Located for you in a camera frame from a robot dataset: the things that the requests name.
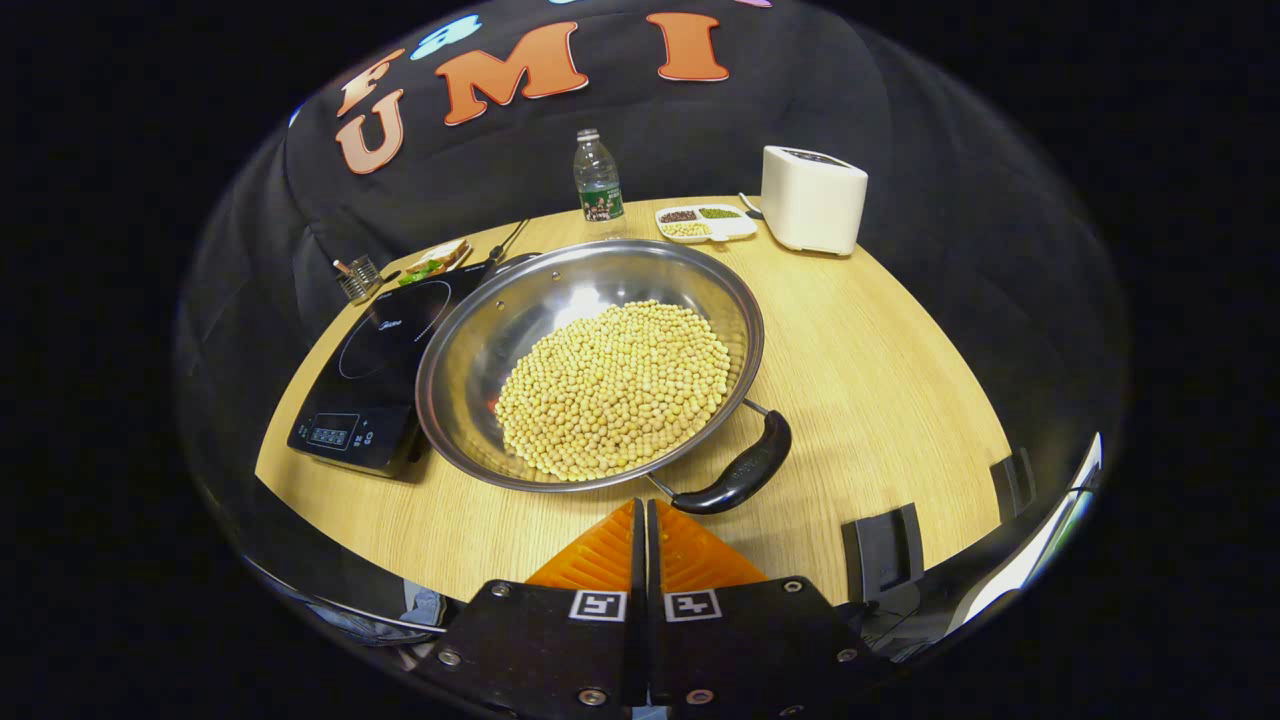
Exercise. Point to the person's jeans leg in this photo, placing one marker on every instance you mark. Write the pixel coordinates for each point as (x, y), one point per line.
(425, 606)

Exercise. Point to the black induction cooktop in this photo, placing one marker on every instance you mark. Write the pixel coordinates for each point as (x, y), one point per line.
(370, 350)

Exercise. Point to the pile of yellow soybeans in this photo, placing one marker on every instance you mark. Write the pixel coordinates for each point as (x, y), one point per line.
(615, 390)

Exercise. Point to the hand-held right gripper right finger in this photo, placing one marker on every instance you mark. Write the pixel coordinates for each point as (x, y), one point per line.
(740, 650)

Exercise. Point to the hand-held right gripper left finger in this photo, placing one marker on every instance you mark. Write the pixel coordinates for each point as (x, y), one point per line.
(560, 650)

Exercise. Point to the clear plastic water bottle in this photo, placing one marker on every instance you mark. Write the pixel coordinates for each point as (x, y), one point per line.
(598, 185)

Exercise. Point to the white toaster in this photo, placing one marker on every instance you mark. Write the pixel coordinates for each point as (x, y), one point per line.
(812, 205)

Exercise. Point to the stainless steel pot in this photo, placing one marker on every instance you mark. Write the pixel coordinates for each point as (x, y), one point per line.
(520, 320)

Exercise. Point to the black chair back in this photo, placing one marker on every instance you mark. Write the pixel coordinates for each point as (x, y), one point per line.
(885, 550)
(1014, 485)

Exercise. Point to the sandwich on plate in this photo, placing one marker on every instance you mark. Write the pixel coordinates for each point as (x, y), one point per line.
(435, 262)

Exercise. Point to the white divided bean dish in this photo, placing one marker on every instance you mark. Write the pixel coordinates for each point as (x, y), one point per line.
(730, 228)

